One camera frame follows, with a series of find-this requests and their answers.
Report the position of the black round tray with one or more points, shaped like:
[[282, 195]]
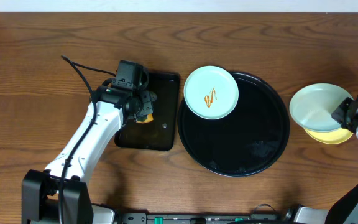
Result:
[[245, 142]]

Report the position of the black rectangular water tray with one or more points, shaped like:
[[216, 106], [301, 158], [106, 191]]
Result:
[[159, 133]]

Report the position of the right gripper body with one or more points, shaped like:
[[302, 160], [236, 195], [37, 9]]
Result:
[[340, 112]]

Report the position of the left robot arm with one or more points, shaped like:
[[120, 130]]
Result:
[[59, 193]]

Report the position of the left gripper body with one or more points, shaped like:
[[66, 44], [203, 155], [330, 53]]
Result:
[[148, 106]]

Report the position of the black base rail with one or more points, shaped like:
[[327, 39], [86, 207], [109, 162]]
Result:
[[163, 218]]

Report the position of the light blue plate top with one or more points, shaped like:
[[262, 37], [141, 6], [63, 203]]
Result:
[[211, 92]]

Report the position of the light blue plate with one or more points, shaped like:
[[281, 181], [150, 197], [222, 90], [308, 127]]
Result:
[[312, 106], [211, 92]]

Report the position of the orange green sponge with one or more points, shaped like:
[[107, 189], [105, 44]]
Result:
[[144, 119]]

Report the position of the yellow plate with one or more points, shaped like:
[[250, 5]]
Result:
[[332, 137]]

